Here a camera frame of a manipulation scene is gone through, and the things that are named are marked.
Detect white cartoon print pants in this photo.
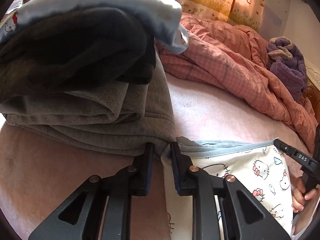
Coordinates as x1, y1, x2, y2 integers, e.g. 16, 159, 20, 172
161, 136, 294, 240

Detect person's right hand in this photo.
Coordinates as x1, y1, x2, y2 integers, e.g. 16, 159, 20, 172
292, 175, 320, 230

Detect pink bed sheet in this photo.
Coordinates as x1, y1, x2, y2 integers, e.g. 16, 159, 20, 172
1, 75, 308, 239

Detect white wooden headboard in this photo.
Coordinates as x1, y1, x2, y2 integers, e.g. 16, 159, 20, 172
304, 59, 320, 122

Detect grey folded garment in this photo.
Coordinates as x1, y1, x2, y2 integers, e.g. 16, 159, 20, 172
1, 59, 175, 156

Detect purple fleece garment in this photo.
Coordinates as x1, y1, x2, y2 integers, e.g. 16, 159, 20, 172
266, 36, 308, 102

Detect pink plaid quilt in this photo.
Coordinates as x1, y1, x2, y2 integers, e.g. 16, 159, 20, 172
156, 13, 318, 151

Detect black folded garment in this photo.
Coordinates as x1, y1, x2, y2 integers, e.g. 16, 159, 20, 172
1, 7, 156, 101

